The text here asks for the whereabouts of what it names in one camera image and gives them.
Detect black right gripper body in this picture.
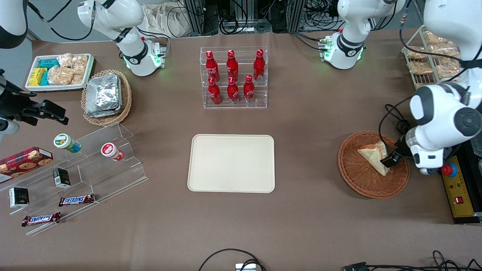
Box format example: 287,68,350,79
0,88,45,127

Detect triangular sandwich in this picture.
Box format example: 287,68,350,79
357,141,390,177

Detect brown round wicker basket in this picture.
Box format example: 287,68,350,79
337,130,410,199

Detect white rectangular snack tray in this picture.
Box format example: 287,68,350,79
25,53,95,92

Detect light oval wicker basket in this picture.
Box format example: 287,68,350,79
81,69,133,127

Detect beige rectangular tray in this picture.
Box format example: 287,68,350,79
187,134,276,193

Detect cup with green lid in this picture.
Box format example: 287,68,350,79
53,133,82,153

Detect yellow snack packet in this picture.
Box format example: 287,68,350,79
29,68,47,87

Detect silver foil pack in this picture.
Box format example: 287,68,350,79
85,73,121,113
84,77,124,119

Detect yellow emergency stop control box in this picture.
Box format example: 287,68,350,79
440,143,482,225

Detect clear plastic container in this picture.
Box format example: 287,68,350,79
471,131,482,158

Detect red cookie box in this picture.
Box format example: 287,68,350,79
0,146,53,178

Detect cup with red lid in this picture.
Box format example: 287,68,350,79
101,142,125,162

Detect clear acrylic stepped stand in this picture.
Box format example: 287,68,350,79
0,122,149,236

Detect brown snickers bar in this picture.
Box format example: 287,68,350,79
58,193,96,207
21,212,61,227

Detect bagged fried snack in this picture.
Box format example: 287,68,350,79
435,56,462,78
429,44,460,57
408,61,434,75
423,30,449,46
406,46,429,60

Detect small black white box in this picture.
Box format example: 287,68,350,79
9,187,30,209

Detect beige cloth bag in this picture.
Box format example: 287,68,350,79
142,3,189,38

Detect clear acrylic bottle rack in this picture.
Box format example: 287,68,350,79
200,46,268,110

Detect red cola bottle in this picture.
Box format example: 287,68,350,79
226,49,239,82
243,75,256,104
205,50,220,82
253,49,266,82
207,77,222,105
227,76,240,104

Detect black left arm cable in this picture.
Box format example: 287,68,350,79
378,96,415,160

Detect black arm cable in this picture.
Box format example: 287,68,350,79
378,96,415,160
27,0,95,42

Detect white wire rack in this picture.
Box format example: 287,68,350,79
401,24,464,90

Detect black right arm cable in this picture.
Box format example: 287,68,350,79
27,0,95,42

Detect black cable bundle with plug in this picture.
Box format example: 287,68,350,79
342,250,482,271

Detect black looped table cable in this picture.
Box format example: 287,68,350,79
198,248,267,271

